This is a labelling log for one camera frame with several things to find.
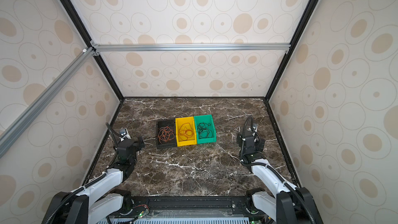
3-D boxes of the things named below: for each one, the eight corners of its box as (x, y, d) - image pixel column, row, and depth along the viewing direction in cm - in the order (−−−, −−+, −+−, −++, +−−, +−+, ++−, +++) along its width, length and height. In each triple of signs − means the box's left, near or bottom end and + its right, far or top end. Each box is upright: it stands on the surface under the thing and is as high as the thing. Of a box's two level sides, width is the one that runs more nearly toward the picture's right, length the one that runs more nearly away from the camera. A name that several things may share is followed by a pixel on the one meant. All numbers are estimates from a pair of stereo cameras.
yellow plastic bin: (177, 148, 95) (176, 142, 90) (176, 125, 106) (175, 118, 100) (197, 145, 97) (197, 139, 91) (194, 122, 108) (193, 116, 102)
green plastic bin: (197, 145, 97) (196, 139, 91) (194, 123, 108) (193, 116, 102) (216, 142, 98) (217, 136, 92) (211, 121, 109) (212, 114, 103)
